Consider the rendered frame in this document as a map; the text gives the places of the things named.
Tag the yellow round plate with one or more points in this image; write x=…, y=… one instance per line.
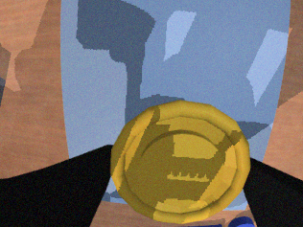
x=180, y=162

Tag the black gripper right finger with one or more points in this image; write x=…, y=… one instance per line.
x=274, y=197

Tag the light blue flat mat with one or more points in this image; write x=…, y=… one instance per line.
x=118, y=57

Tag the grey dish rack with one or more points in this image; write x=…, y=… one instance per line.
x=2, y=84

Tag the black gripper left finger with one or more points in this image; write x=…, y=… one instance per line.
x=63, y=195

